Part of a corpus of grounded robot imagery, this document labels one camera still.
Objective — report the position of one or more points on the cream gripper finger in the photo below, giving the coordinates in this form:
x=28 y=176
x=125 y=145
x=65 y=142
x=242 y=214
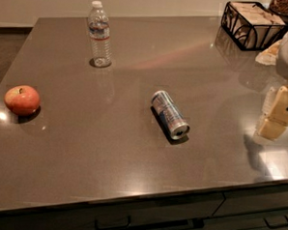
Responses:
x=274 y=119

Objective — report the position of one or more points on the silver blue redbull can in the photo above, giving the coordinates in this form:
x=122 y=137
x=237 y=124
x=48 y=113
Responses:
x=173 y=121

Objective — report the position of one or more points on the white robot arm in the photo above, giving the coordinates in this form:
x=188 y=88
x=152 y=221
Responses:
x=281 y=60

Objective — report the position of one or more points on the white napkins in basket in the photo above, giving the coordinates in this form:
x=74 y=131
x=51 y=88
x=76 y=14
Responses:
x=253 y=25

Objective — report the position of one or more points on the dark drawer right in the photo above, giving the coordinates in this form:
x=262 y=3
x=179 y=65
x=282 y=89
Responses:
x=253 y=200

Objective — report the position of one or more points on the dark drawer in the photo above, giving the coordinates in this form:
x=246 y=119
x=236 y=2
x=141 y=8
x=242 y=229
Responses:
x=161 y=213
x=253 y=200

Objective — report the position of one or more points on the dark drawer left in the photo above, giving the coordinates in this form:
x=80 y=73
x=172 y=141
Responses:
x=161 y=213

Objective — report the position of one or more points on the clear plastic water bottle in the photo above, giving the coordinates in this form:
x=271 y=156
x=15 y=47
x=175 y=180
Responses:
x=99 y=28

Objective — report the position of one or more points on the red apple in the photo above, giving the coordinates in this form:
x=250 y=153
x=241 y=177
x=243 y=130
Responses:
x=22 y=100

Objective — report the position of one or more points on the black wire napkin basket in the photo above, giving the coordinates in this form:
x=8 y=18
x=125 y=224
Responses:
x=226 y=24

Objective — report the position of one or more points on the black drawer handle right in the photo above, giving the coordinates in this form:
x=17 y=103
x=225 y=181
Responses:
x=274 y=222

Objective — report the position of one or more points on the black drawer handle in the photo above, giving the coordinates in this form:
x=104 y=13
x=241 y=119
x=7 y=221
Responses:
x=120 y=223
x=274 y=222

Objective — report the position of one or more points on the black drawer handle left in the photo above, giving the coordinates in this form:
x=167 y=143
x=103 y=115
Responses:
x=120 y=223

